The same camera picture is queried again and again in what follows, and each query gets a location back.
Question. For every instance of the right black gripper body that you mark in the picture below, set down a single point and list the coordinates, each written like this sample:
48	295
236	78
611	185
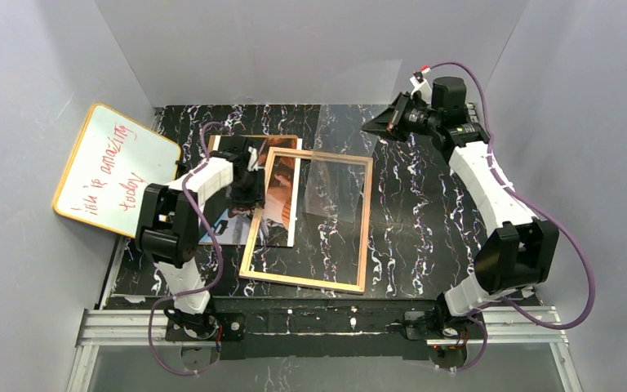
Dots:
400	118

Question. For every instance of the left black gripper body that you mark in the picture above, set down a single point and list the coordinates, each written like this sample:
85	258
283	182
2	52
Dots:
246	192

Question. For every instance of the clear plastic sheet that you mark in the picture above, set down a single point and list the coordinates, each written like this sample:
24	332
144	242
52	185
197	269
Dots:
350	98

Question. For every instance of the wooden picture frame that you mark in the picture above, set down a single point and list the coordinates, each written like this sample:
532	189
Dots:
245	270

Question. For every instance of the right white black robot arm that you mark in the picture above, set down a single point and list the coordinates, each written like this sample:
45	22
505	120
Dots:
519	248

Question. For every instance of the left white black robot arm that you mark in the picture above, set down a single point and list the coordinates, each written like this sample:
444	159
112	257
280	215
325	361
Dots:
172	222

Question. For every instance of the black marble pattern mat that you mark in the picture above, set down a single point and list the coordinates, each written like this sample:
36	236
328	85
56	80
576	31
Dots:
424	228

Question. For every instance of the yellow rimmed whiteboard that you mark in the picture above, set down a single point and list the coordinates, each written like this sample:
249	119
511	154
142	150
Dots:
112	162

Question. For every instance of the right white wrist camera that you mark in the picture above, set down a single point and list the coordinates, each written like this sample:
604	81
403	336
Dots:
421	84

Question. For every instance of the aluminium rail base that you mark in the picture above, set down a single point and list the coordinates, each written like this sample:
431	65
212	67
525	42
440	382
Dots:
342	348

